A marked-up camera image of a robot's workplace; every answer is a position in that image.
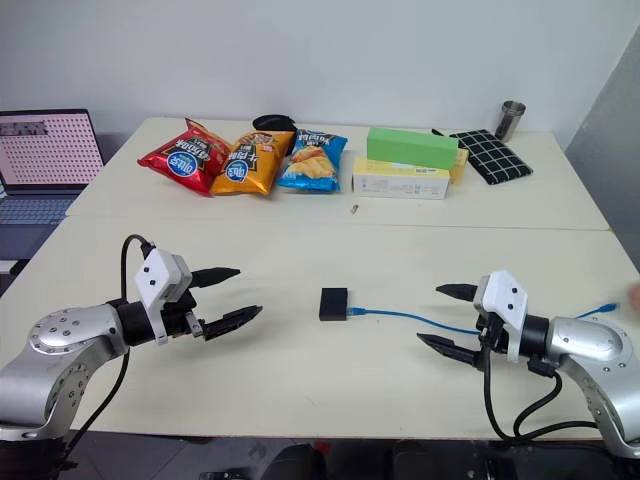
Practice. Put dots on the metal cup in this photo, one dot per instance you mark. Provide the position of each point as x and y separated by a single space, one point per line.
510 120

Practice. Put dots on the orange chip bag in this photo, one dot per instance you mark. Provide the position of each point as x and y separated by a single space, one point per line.
247 167

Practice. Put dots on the red chip bag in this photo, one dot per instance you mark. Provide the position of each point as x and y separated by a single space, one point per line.
182 160

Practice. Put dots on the green rectangular box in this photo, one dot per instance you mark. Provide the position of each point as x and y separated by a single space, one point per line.
410 147

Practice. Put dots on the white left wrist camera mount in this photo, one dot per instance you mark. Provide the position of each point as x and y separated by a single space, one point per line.
156 277

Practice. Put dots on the white and yellow carton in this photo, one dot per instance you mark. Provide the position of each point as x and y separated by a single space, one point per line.
400 182

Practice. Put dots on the open laptop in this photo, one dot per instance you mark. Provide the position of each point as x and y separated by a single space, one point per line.
45 150

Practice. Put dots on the blue chip bag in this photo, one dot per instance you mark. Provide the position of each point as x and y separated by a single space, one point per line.
312 162

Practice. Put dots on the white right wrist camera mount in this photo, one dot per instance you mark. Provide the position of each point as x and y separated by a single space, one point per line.
505 297

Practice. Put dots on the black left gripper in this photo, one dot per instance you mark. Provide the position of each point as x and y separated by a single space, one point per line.
179 320

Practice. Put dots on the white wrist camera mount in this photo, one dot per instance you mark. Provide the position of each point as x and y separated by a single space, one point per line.
156 277
505 297

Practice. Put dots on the person's bare hand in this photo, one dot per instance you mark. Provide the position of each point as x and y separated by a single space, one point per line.
635 297

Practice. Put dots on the flat black round object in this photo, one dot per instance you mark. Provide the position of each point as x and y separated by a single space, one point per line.
272 122

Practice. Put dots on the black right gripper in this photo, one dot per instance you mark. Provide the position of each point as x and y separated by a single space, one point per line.
495 334

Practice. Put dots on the small black adapter box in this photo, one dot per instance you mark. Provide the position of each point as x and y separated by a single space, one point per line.
332 302

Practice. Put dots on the black white grid pouch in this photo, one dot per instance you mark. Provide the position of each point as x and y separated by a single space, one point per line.
495 157

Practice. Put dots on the dark rounded shape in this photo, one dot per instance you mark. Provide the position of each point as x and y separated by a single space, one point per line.
295 462

